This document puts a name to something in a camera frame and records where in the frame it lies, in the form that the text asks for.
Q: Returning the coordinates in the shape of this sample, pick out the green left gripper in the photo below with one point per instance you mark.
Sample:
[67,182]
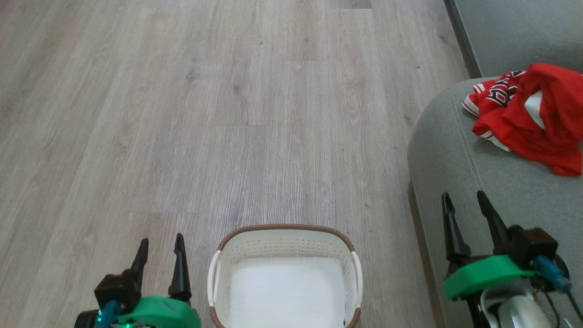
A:
[164,314]

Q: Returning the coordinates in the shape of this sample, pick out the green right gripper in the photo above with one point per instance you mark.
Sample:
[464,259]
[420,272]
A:
[483,273]

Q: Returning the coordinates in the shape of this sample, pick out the red garment with white print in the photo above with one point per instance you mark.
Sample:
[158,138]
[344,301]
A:
[533,127]

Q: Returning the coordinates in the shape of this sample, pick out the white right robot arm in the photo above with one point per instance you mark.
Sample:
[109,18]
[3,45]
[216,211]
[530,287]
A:
[514,310]

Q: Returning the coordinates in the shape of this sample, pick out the white laundry basket brown rim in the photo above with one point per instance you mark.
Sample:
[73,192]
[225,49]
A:
[284,273]

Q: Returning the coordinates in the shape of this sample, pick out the grey sofa seat cushion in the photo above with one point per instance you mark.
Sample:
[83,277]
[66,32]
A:
[524,32]

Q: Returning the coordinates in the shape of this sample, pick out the grey sofa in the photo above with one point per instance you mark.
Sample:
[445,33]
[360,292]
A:
[455,159]

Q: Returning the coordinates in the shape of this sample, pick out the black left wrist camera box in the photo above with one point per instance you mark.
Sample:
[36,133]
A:
[117,289]

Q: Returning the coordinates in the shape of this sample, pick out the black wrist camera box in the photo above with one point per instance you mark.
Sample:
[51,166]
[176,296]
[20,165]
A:
[533,246]
[117,289]

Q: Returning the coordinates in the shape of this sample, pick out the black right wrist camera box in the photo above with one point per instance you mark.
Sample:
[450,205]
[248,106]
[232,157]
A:
[533,246]

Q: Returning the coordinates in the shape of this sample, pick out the blue left camera connector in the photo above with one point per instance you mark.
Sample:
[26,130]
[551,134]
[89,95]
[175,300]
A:
[108,314]

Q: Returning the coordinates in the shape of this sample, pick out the blue camera connector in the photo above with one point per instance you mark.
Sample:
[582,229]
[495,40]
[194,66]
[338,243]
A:
[552,273]
[108,314]

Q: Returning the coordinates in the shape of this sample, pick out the blue right camera connector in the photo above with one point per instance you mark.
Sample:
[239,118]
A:
[552,273]

